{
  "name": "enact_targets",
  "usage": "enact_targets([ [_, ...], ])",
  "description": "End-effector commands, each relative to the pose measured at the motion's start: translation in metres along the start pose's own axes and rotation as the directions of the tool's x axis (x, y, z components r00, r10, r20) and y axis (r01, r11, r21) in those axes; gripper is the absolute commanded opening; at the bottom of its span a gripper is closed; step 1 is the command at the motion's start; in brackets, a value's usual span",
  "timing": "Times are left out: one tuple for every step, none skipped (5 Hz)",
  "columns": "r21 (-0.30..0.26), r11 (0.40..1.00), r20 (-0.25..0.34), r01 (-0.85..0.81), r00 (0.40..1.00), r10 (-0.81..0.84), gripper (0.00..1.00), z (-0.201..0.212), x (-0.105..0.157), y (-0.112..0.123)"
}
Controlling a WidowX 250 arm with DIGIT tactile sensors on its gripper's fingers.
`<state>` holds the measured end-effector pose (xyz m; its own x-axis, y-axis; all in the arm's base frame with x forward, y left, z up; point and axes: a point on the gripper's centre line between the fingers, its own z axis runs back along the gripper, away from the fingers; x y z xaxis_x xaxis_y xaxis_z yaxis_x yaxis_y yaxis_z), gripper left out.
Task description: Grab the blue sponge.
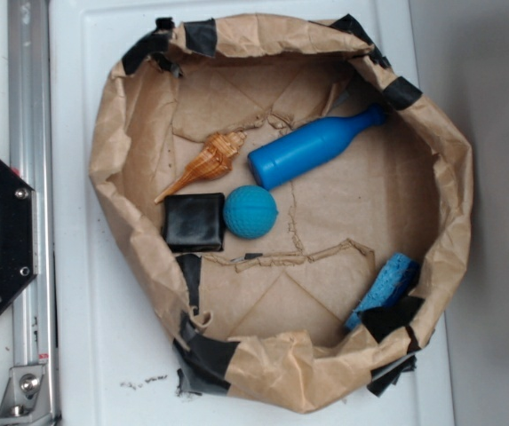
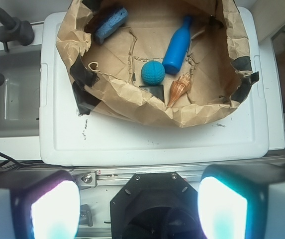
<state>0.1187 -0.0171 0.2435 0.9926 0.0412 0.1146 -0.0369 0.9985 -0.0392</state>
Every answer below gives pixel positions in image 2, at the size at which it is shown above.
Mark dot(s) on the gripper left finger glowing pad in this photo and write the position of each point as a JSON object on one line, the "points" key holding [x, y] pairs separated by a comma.
{"points": [[38, 204]]}

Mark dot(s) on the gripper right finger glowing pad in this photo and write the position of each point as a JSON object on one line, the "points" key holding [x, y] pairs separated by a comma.
{"points": [[242, 201]]}

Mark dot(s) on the blue sponge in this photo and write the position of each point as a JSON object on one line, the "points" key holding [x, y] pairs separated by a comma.
{"points": [[110, 24]]}

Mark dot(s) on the white plastic bin lid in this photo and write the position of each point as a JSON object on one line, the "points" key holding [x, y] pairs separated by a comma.
{"points": [[71, 139]]}

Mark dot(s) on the orange striped seashell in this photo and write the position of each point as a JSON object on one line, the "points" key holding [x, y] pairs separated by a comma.
{"points": [[179, 87]]}

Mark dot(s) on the blue plastic bottle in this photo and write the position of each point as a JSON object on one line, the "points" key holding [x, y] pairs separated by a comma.
{"points": [[178, 47]]}

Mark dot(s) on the blue textured ball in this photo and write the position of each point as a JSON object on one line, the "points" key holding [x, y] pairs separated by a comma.
{"points": [[153, 73]]}

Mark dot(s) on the grey toy faucet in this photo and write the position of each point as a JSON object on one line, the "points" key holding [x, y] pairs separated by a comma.
{"points": [[14, 29]]}

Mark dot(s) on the metal corner bracket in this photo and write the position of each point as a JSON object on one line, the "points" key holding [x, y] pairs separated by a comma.
{"points": [[86, 179]]}

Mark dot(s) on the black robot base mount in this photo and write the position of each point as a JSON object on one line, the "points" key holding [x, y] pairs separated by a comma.
{"points": [[155, 206]]}

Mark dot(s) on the brown paper bag enclosure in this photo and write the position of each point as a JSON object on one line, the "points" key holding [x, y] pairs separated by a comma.
{"points": [[107, 78]]}

